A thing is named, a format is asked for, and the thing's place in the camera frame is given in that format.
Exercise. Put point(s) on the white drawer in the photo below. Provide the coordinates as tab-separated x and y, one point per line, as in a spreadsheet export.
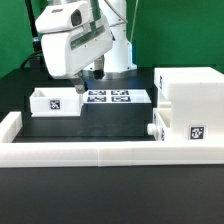
56	102
159	128

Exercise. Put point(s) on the white front drawer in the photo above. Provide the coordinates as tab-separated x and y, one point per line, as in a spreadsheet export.
159	128

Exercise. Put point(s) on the white drawer cabinet box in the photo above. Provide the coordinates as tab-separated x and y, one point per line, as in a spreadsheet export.
196	95

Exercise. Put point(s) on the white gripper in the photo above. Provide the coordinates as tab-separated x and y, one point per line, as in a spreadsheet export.
75	33

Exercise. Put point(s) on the white fiducial marker plate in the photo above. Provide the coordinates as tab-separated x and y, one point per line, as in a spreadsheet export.
120	96

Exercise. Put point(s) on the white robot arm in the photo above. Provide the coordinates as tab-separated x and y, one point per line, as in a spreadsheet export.
119	58

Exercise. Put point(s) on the black pole stand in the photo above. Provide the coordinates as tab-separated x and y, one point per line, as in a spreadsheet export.
36	59

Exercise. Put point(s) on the white U-shaped table fence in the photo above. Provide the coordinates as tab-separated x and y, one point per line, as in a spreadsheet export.
99	154

